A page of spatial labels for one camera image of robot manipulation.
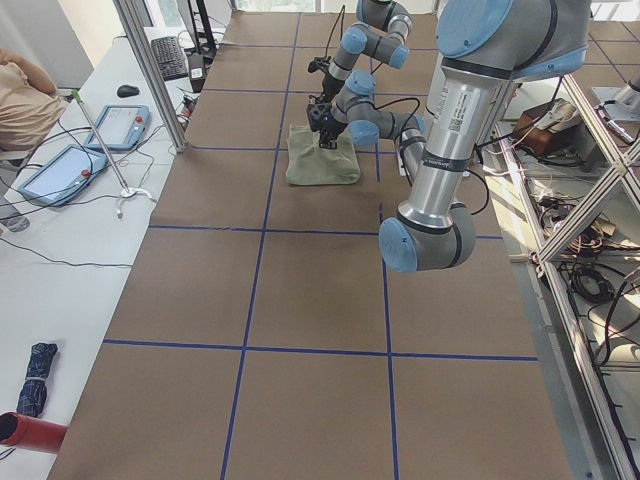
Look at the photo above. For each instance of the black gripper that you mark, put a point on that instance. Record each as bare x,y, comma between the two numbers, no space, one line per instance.
329,83
332,128

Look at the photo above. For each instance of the sage green t-shirt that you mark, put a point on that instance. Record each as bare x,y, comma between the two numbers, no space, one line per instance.
311,165

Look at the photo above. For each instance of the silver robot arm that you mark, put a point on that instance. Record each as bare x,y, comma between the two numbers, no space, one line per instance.
483,45
381,32

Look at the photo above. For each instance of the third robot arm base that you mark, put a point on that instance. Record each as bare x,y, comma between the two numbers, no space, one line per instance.
620,103

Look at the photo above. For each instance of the black keyboard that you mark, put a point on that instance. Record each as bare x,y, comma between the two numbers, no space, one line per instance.
169,57

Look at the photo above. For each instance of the black computer mouse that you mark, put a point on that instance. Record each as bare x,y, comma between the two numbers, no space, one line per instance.
126,91

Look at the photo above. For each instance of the upper blue teach pendant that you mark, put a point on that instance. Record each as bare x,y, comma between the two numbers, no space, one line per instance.
121,127

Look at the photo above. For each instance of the blue teach pendant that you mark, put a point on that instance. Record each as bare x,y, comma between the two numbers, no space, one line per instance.
63,177
121,127

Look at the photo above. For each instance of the brown box on shelf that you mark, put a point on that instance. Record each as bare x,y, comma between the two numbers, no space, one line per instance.
547,128

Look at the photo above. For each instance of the lower blue teach pendant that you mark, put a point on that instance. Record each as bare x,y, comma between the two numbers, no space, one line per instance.
63,177

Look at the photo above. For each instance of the seated person beige shirt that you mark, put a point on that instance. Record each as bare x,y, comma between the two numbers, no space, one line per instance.
30,104

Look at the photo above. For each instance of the folded dark blue umbrella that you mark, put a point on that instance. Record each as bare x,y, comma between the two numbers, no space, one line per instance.
33,395

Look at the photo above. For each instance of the red cylinder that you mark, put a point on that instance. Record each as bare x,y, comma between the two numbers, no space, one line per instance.
31,433

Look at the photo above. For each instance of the aluminium frame post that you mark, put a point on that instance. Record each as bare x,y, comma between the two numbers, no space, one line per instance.
141,48

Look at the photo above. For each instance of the aluminium frame rack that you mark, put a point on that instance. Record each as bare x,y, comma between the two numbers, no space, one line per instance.
574,221

